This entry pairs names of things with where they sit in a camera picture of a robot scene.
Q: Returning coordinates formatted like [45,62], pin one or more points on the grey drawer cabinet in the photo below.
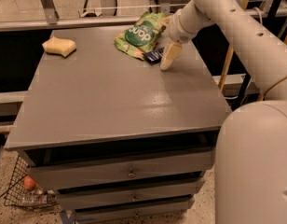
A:
[101,104]

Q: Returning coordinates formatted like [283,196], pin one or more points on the orange fruit in basket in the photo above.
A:
[28,183]

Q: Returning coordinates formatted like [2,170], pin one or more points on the top grey drawer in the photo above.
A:
[89,173]

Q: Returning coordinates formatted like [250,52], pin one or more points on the black wire basket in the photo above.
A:
[16,189]

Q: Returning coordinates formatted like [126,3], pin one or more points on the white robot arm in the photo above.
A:
[251,149]

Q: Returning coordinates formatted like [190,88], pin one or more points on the green rice chip bag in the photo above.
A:
[142,36]

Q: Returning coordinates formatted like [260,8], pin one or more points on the bottom grey drawer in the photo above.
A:
[140,209]

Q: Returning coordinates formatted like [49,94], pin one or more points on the grey drawer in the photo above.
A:
[89,173]
[140,209]
[129,191]

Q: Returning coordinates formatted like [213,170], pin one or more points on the dark blue rxbar wrapper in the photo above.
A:
[154,56]

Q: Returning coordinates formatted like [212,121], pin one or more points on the yellow sponge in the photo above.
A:
[63,47]

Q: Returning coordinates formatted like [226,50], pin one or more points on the middle grey drawer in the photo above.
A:
[129,191]

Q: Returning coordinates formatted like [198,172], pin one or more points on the clear plastic bottle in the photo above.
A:
[36,199]

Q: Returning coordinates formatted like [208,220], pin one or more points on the grey metal rail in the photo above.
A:
[8,26]

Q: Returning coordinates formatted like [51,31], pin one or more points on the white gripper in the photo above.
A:
[175,29]

